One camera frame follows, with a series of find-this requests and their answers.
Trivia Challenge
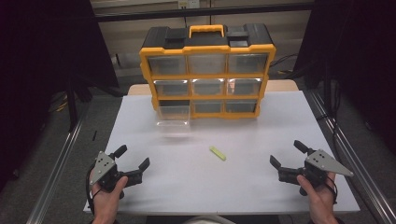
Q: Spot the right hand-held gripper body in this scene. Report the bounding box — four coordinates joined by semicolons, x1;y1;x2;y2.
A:
277;149;355;189

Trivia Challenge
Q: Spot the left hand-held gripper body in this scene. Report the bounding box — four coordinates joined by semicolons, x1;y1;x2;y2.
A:
89;151;144;193

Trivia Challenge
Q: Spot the yellow-green stick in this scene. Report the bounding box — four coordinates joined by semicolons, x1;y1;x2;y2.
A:
208;146;227;161

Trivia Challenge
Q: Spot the clear plastic drawer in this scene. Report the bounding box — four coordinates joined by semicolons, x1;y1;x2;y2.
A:
156;105;191;127

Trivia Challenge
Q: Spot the person's left hand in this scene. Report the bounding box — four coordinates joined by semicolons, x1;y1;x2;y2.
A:
89;175;129;219

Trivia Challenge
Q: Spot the person's right hand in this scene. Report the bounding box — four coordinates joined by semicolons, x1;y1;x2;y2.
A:
296;173;338;222

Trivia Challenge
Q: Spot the black stand leg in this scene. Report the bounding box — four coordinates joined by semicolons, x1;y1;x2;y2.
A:
65;78;79;133

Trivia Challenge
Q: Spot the person's light clothing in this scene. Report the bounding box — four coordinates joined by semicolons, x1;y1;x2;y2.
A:
182;215;236;224

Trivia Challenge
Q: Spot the black curtain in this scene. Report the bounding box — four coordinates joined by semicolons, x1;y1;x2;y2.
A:
0;0;120;190
293;0;396;157

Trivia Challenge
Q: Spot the set of clear drawers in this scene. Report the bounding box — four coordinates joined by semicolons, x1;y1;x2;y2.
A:
147;53;269;115

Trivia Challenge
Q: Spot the yellow and black organizer cabinet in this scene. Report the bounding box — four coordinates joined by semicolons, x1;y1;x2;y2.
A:
138;23;277;120

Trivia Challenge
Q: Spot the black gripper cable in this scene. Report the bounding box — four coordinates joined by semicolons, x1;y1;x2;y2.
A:
85;163;96;217
324;176;339;205

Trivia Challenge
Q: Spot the aluminium frame rail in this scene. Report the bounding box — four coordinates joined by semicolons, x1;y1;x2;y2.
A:
306;89;396;224
25;116;86;224

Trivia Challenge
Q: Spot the black cable along rail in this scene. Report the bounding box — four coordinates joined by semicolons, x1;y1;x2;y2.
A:
317;78;344;153

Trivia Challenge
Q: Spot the yellow floor cable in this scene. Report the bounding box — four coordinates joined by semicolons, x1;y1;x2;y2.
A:
48;92;69;114

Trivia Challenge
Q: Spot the black floor cable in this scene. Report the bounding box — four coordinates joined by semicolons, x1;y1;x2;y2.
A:
269;53;300;77

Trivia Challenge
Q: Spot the black horizontal frame bar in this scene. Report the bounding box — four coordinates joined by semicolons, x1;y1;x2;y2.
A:
93;2;315;23

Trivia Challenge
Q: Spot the white wall socket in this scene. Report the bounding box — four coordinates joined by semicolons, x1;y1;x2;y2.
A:
177;0;201;9

